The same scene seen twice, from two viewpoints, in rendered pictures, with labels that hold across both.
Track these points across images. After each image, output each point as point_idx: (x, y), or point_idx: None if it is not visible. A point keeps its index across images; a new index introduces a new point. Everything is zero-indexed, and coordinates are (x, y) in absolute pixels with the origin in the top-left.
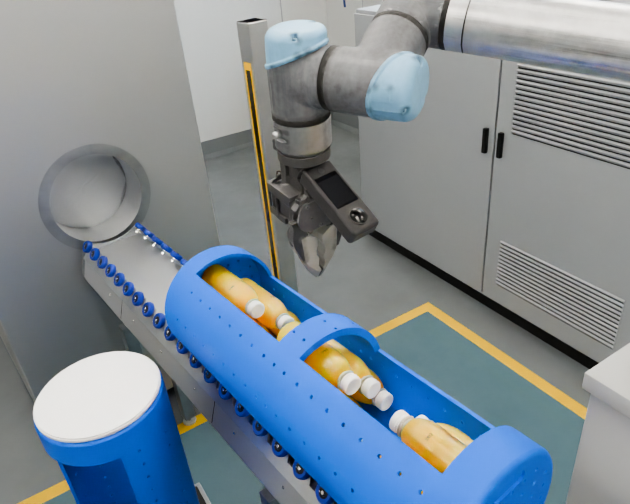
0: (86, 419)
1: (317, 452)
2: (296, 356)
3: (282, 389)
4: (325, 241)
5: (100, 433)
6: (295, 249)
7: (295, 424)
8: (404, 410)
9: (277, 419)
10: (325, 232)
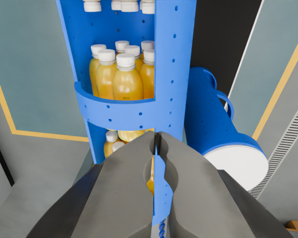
0: (248, 161)
1: (193, 22)
2: (156, 104)
3: (179, 89)
4: (141, 193)
5: (249, 148)
6: (277, 220)
7: (188, 57)
8: (89, 35)
9: (188, 76)
10: (136, 229)
